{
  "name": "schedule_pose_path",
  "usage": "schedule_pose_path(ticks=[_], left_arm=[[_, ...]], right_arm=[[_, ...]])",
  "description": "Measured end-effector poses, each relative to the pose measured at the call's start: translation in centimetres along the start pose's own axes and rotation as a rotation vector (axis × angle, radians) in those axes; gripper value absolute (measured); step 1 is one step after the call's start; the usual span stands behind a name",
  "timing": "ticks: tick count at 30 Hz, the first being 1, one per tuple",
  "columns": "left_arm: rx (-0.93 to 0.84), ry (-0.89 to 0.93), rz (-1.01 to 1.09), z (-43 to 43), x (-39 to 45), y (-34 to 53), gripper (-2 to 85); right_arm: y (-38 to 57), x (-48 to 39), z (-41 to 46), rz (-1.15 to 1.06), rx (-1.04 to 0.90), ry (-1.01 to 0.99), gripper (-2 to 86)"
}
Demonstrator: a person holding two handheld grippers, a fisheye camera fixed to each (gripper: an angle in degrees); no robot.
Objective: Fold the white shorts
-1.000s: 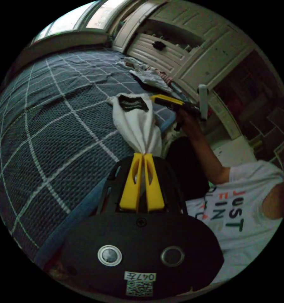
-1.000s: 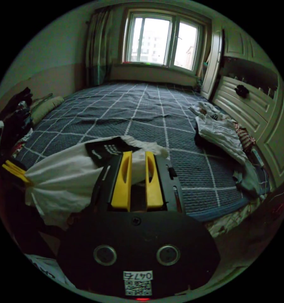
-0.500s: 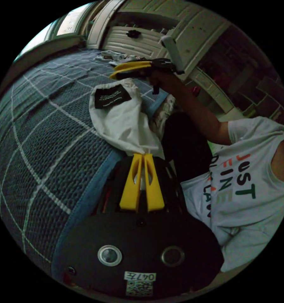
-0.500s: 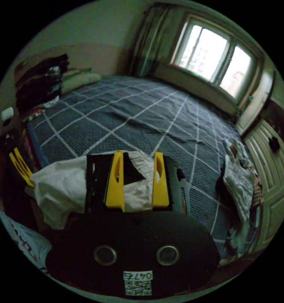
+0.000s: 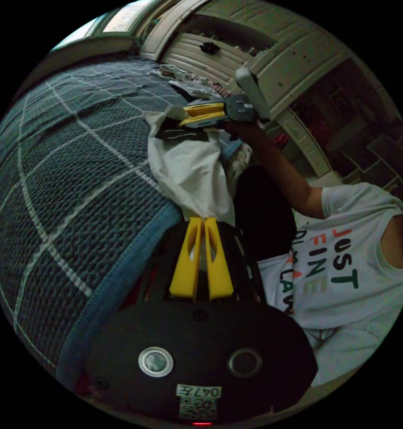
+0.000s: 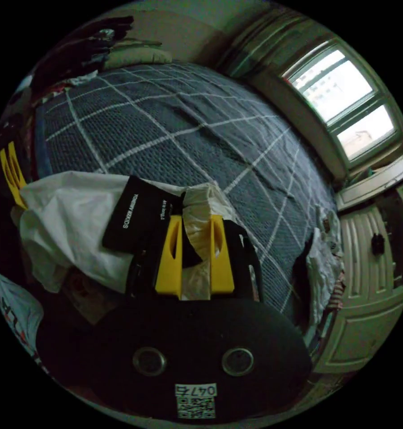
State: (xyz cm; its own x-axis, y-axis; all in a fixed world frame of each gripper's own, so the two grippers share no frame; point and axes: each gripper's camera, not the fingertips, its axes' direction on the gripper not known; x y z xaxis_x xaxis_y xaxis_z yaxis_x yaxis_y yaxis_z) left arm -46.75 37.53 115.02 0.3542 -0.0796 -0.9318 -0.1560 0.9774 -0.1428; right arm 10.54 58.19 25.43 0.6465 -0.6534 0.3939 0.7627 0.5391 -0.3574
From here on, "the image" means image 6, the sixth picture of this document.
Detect pale green pillow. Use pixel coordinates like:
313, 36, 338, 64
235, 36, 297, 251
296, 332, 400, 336
103, 41, 174, 70

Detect white shorts with black patches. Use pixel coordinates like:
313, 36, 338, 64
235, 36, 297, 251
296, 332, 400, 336
19, 171, 230, 301

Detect white panelled cupboard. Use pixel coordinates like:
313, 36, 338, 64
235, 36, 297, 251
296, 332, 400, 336
314, 157, 403, 373

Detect pile of dark clothes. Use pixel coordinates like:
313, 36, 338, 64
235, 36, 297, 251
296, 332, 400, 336
6, 15, 136, 113

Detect pile of white clothes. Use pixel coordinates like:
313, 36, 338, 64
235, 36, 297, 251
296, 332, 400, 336
293, 206, 348, 331

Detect bed with grey checked quilt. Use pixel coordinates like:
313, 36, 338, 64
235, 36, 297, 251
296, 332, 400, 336
33, 62, 340, 332

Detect window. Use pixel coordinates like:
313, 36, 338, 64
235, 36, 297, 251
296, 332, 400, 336
281, 40, 403, 168

